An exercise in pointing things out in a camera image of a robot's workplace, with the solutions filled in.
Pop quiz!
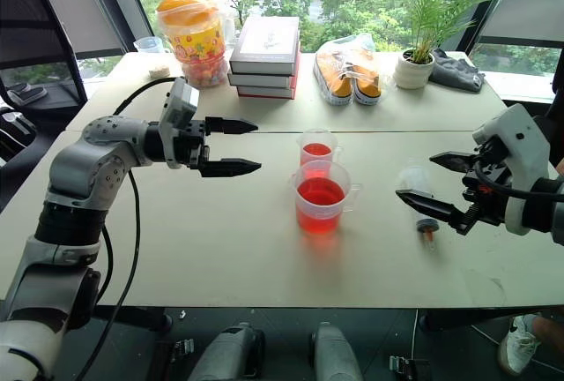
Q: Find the green palm plant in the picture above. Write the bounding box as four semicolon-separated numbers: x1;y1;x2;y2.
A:
402;0;501;65

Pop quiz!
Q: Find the large beaker red liquid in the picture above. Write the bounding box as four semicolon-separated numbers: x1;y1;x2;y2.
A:
288;160;363;236

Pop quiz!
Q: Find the black spine book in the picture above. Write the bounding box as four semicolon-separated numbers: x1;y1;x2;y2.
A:
226;51;302;90

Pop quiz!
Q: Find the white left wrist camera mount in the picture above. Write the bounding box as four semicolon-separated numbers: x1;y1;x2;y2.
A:
158;77;201;170

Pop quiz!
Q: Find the yellow canvas shoe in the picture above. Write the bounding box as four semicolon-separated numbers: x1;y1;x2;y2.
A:
313;51;354;107
347;59;382;107

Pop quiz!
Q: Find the yellow candy jar orange lid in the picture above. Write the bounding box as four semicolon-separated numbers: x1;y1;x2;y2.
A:
155;0;237;89

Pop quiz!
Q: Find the black mesh office chair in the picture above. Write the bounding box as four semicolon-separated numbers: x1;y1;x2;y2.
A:
0;0;89;114

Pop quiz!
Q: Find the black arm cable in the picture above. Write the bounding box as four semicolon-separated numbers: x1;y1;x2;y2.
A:
73;76;184;381
472;159;564;202

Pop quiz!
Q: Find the white ribbed plant pot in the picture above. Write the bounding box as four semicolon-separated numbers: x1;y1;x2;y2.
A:
392;49;437;91

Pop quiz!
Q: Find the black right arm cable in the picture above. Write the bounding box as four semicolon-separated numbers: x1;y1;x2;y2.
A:
472;159;564;202

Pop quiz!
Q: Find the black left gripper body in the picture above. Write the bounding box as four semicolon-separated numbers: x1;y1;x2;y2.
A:
178;118;212;172

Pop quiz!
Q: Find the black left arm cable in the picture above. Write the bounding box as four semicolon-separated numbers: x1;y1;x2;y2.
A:
73;76;184;381

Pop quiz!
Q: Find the empty clear measuring cup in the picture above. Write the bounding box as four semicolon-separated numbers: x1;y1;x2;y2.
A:
132;35;167;54

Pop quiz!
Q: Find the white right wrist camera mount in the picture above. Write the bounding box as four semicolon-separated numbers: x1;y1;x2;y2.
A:
471;103;553;236

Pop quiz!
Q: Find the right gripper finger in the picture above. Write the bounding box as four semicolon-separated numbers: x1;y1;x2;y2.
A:
428;150;480;176
394;189;483;236

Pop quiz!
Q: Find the bystander bare leg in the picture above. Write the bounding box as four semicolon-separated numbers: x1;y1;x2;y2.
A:
527;311;564;343

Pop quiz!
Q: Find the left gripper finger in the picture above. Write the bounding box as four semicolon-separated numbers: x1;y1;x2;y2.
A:
197;158;263;179
204;116;260;137

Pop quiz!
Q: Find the thick white cover book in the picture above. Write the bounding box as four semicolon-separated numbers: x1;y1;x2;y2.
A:
228;15;302;78

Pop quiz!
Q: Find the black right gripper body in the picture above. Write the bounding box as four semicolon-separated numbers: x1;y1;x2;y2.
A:
460;138;515;227

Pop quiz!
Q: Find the clear plastic tube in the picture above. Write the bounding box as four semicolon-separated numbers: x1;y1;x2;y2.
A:
395;161;441;253

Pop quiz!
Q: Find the red edged book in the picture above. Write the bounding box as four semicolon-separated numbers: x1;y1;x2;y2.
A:
235;82;298;101

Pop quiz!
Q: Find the grey folded cloth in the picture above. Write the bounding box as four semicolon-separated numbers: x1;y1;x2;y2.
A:
428;48;487;93

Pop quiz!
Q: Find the small beaker red liquid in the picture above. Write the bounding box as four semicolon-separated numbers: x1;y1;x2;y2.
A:
295;128;345;169

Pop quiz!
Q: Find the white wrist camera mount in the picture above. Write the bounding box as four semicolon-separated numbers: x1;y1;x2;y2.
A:
471;103;553;236
158;77;201;170

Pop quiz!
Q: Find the clear plastic shoe bag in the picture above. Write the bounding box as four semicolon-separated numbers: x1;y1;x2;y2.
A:
312;33;390;108

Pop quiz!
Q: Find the grey rounded robot leg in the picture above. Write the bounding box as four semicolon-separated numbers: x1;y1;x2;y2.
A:
188;322;266;381
311;322;364;381

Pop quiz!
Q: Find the dark clothed bystander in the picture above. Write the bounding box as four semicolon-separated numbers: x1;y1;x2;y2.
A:
531;85;564;178

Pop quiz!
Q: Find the white bystander sneaker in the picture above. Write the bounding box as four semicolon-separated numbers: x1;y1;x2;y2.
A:
497;313;544;378

